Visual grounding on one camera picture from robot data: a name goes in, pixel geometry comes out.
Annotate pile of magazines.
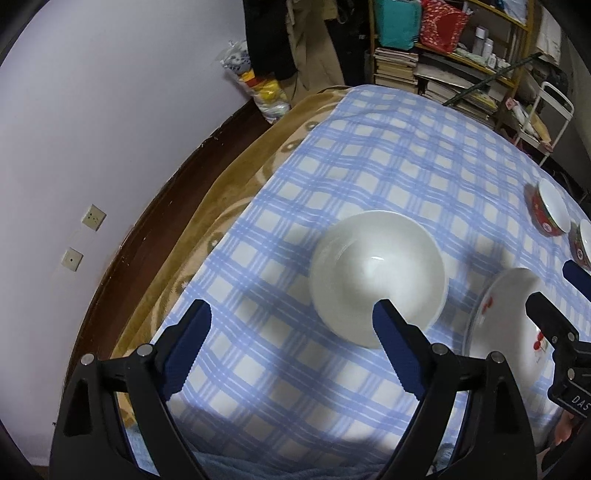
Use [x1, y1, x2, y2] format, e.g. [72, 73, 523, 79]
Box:
[413, 53, 509, 123]

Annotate black pole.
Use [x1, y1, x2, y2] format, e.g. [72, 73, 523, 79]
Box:
[443, 53, 543, 108]

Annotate stack of books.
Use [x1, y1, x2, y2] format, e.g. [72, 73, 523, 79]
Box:
[373, 46, 419, 90]

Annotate white cherry-print plate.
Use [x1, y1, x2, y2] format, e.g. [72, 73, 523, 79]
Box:
[464, 267, 573, 407]

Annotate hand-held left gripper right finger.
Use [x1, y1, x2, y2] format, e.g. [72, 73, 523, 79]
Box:
[372, 299, 539, 480]

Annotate floral curtain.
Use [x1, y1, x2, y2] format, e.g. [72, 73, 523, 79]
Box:
[536, 0, 568, 65]

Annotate person's right hand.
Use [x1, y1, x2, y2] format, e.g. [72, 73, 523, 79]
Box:
[554, 410, 583, 448]

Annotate red patterned bowl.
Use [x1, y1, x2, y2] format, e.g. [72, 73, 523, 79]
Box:
[525, 178, 573, 237]

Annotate clear bag with yellow items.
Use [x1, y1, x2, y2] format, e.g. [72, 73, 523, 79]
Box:
[224, 39, 291, 124]

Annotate black hanging garment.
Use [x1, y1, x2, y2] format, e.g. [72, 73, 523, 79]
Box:
[242, 0, 301, 79]

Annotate plain white bowl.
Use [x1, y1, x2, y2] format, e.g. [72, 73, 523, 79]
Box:
[308, 210, 448, 349]

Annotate beige hanging trousers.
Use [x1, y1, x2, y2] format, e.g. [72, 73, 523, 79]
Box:
[286, 0, 347, 104]

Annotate brown flowered blanket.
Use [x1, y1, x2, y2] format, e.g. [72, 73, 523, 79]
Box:
[111, 85, 352, 411]

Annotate wooden shelf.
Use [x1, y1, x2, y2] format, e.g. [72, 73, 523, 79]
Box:
[367, 0, 536, 134]

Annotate teal bag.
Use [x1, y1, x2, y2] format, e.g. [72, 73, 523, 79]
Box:
[373, 0, 423, 51]

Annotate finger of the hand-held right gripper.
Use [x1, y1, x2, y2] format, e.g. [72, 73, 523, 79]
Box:
[562, 259, 591, 300]
[525, 291, 580, 346]

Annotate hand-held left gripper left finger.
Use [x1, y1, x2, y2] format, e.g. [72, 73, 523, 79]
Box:
[50, 299, 213, 480]

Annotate red bowl with inside print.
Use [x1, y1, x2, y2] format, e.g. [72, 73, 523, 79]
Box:
[568, 219, 591, 271]

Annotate blue checked tablecloth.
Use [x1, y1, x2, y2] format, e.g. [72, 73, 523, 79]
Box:
[124, 85, 591, 476]

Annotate white trolley cart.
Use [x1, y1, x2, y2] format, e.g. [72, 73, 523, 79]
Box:
[505, 82, 575, 164]

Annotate red patterned bag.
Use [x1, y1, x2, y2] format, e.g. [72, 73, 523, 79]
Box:
[419, 0, 469, 54]

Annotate dark wooden bed frame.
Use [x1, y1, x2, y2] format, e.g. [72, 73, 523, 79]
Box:
[60, 97, 273, 416]

